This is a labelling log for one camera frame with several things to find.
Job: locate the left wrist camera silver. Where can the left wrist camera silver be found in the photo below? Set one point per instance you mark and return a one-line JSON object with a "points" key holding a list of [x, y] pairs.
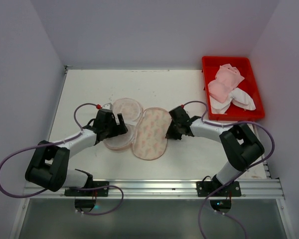
{"points": [[107, 106]]}

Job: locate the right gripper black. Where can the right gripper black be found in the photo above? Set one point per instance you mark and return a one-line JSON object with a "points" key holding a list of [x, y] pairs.
{"points": [[176, 125]]}

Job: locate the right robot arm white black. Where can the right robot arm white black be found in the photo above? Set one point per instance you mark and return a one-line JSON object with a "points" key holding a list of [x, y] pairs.
{"points": [[241, 146]]}

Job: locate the pink bra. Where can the pink bra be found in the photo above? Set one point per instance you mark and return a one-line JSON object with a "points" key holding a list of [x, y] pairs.
{"points": [[226, 80]]}

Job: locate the aluminium front rail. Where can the aluminium front rail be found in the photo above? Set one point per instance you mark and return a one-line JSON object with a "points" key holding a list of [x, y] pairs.
{"points": [[187, 189]]}

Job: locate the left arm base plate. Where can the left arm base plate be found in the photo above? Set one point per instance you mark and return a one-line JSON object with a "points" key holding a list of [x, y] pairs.
{"points": [[93, 189]]}

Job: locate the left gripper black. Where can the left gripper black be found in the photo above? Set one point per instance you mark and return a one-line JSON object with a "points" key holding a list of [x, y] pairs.
{"points": [[113, 125]]}

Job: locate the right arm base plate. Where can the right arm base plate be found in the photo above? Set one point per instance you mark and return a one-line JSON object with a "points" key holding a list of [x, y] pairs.
{"points": [[212, 187]]}

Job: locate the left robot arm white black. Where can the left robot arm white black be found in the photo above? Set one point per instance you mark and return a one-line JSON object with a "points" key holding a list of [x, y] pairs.
{"points": [[48, 167]]}

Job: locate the floral mesh laundry bag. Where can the floral mesh laundry bag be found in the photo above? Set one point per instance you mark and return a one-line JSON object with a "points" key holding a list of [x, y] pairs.
{"points": [[146, 129]]}

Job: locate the white bra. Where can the white bra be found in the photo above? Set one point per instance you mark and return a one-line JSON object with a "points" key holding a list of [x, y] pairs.
{"points": [[237, 97]]}

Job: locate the red plastic tray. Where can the red plastic tray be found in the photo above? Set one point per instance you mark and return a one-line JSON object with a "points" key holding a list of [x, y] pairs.
{"points": [[210, 65]]}

